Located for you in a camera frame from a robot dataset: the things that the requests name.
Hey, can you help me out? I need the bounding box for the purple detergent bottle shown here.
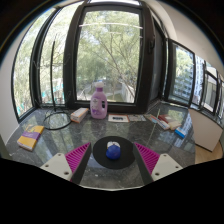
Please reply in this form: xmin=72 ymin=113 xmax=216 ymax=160
xmin=89 ymin=81 xmax=109 ymax=120

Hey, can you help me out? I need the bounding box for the red and white box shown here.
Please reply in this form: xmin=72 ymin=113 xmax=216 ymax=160
xmin=158 ymin=114 xmax=183 ymax=131

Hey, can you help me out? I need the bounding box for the yellow and purple book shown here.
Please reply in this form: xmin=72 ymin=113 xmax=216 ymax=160
xmin=16 ymin=124 xmax=45 ymax=152

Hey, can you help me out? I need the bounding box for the flat patterned box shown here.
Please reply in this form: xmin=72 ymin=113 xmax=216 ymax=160
xmin=143 ymin=113 xmax=171 ymax=131

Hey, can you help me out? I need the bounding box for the orange and white small box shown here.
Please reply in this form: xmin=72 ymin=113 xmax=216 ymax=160
xmin=69 ymin=107 xmax=90 ymax=124

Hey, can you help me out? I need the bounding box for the pale printed paper sheet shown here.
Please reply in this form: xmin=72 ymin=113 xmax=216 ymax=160
xmin=127 ymin=114 xmax=147 ymax=122

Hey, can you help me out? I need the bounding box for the small blue box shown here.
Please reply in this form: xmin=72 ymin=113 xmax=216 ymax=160
xmin=174 ymin=126 xmax=188 ymax=139

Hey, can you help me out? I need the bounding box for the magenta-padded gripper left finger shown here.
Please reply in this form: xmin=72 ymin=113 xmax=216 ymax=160
xmin=39 ymin=142 xmax=93 ymax=185

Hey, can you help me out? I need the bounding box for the blue and white computer mouse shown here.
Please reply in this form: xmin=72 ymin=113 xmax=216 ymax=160
xmin=105 ymin=140 xmax=122 ymax=160

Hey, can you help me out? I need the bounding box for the black round mouse pad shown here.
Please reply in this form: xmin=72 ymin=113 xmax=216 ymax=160
xmin=92 ymin=135 xmax=137 ymax=170

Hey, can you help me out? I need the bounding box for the white card with dark print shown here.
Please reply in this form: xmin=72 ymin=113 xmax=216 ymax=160
xmin=107 ymin=114 xmax=130 ymax=124

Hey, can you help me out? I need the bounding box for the black wire stand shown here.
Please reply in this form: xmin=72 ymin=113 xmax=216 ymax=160
xmin=42 ymin=39 xmax=73 ymax=131

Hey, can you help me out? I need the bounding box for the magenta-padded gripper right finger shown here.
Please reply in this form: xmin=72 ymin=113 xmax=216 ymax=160
xmin=132 ymin=142 xmax=184 ymax=185

